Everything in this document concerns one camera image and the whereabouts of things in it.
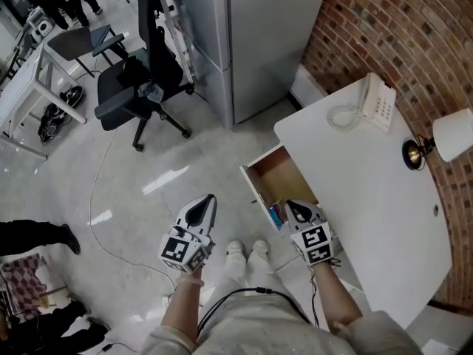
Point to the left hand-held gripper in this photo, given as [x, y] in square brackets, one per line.
[177, 251]

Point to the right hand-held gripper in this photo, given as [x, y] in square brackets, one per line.
[314, 244]

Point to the blue and white box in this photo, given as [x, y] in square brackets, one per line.
[276, 214]

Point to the white desk drawer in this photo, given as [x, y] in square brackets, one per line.
[277, 176]

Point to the person's left forearm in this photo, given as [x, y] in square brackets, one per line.
[181, 309]

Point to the person's right forearm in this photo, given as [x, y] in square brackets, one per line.
[338, 298]

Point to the person's white left shoe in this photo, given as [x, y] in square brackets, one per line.
[235, 248]

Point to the person's white shoe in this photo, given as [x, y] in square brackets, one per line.
[260, 247]
[235, 248]

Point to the person's white right shoe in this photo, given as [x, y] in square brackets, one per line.
[260, 247]

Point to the white desk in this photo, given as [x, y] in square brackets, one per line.
[369, 205]

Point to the person's white trousers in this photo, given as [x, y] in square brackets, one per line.
[251, 276]

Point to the person's pale sweater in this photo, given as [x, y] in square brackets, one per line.
[258, 327]

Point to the black office chair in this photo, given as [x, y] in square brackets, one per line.
[140, 98]

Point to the teal cloth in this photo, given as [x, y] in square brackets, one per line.
[151, 91]

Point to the black power adapter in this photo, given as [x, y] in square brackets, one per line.
[106, 346]

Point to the white shade table lamp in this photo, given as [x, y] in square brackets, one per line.
[452, 135]

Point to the round black floor device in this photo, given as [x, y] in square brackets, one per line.
[73, 96]

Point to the grey refrigerator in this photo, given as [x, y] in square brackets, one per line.
[266, 43]

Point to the pink checkered cloth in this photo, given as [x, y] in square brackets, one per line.
[22, 283]

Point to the white metal rack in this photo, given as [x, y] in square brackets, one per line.
[177, 24]

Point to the grey chair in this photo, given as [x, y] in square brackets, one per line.
[74, 43]

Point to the white table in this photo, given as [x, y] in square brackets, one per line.
[26, 83]

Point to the small white speaker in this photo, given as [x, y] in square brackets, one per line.
[42, 29]

